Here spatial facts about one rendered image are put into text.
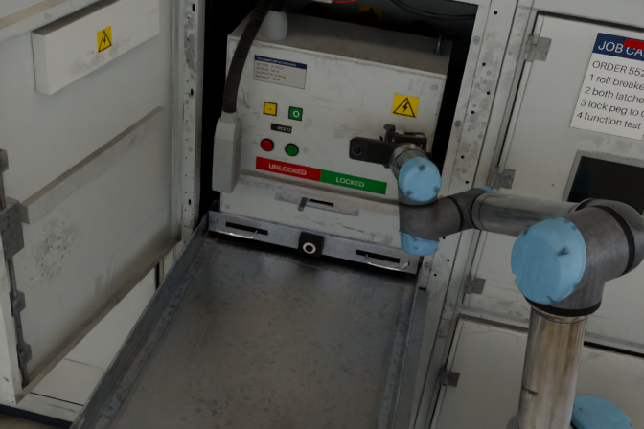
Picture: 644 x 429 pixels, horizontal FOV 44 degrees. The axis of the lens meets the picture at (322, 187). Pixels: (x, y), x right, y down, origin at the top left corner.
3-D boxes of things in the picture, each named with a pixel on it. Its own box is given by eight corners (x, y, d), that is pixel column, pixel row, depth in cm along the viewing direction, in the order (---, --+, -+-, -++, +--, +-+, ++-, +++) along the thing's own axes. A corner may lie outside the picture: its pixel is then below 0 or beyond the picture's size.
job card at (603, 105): (642, 142, 160) (678, 45, 149) (567, 128, 162) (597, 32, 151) (642, 141, 161) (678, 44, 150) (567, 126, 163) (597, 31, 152)
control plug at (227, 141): (231, 194, 183) (234, 128, 174) (211, 191, 184) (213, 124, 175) (241, 178, 190) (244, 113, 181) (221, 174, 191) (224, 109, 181)
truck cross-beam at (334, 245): (416, 274, 196) (420, 255, 193) (208, 230, 203) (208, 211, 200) (418, 262, 200) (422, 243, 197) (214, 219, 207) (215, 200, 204)
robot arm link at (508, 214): (680, 191, 121) (474, 174, 164) (632, 208, 116) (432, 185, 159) (686, 264, 123) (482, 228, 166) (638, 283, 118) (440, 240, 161)
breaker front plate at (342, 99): (407, 257, 194) (444, 79, 169) (219, 217, 200) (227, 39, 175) (408, 254, 195) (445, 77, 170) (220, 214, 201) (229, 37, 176)
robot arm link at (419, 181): (402, 210, 146) (401, 166, 144) (392, 191, 157) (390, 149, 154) (444, 205, 147) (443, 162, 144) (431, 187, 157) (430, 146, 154)
